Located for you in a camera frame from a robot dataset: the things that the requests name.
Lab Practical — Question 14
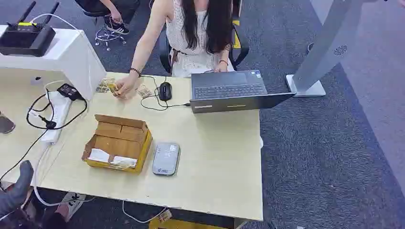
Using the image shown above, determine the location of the person's right hand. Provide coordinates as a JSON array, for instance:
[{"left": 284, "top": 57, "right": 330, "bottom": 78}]
[{"left": 114, "top": 73, "right": 140, "bottom": 101}]

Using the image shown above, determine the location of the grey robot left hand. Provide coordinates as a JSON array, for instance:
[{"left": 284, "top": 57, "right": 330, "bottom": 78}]
[{"left": 0, "top": 160, "right": 34, "bottom": 219}]

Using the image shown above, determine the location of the dark grey laptop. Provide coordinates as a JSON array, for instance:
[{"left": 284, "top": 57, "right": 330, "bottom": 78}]
[{"left": 190, "top": 69, "right": 297, "bottom": 114}]

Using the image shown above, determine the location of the seated person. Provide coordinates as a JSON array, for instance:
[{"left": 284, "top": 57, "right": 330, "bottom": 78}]
[{"left": 114, "top": 0, "right": 243, "bottom": 101}]

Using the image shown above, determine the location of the black computer mouse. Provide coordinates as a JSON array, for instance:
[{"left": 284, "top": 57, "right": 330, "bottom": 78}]
[{"left": 159, "top": 82, "right": 173, "bottom": 102}]

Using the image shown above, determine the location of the chrome chair base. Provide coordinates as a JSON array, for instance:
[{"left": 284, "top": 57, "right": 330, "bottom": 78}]
[{"left": 94, "top": 26, "right": 127, "bottom": 52}]

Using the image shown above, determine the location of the white printed paper sheet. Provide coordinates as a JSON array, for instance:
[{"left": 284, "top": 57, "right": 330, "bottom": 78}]
[{"left": 61, "top": 192, "right": 86, "bottom": 219}]

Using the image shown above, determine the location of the black power adapter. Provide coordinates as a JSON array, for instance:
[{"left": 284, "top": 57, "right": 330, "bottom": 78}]
[{"left": 57, "top": 83, "right": 84, "bottom": 102}]

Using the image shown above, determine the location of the wooden card box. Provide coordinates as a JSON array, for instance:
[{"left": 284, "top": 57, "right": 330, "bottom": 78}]
[{"left": 81, "top": 114, "right": 153, "bottom": 174}]

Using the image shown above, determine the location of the white cabinet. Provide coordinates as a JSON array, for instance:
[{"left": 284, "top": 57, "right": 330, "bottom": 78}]
[{"left": 0, "top": 25, "right": 107, "bottom": 102}]

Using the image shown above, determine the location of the dark grey flat object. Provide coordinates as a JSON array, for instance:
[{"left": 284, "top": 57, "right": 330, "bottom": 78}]
[{"left": 0, "top": 111, "right": 16, "bottom": 135}]

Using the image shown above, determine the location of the person in black shoe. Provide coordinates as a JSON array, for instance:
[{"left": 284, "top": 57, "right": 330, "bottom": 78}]
[{"left": 75, "top": 0, "right": 141, "bottom": 36}]

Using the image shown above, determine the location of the white power strip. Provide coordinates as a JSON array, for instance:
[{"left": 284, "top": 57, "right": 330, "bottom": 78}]
[{"left": 39, "top": 91, "right": 73, "bottom": 145}]

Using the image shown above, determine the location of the white card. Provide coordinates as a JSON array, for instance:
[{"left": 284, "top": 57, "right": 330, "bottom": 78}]
[
  {"left": 110, "top": 156, "right": 138, "bottom": 169},
  {"left": 88, "top": 148, "right": 110, "bottom": 163}
]

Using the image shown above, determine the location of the grey rounded flat device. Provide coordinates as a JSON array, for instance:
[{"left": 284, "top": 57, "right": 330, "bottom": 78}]
[{"left": 151, "top": 142, "right": 181, "bottom": 177}]

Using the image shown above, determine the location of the black router with antennas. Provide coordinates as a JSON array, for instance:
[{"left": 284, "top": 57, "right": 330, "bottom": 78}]
[{"left": 0, "top": 0, "right": 60, "bottom": 58}]

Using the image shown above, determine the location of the silver floor stand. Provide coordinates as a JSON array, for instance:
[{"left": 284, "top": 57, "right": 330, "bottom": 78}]
[{"left": 285, "top": 0, "right": 390, "bottom": 98}]

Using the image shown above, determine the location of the yellow box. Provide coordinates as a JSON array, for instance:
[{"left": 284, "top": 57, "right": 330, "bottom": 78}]
[{"left": 149, "top": 217, "right": 236, "bottom": 229}]

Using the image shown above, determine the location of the black mouse cable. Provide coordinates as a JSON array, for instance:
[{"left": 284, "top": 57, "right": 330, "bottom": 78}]
[{"left": 140, "top": 74, "right": 192, "bottom": 112}]

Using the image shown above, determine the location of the black power cable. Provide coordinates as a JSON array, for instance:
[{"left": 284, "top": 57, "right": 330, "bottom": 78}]
[{"left": 0, "top": 90, "right": 88, "bottom": 183}]

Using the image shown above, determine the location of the white router cable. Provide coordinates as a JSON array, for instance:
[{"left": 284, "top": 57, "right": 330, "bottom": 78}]
[{"left": 30, "top": 13, "right": 78, "bottom": 31}]

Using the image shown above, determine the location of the white cable with tag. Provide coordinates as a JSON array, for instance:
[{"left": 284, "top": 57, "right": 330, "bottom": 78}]
[{"left": 122, "top": 200, "right": 173, "bottom": 224}]

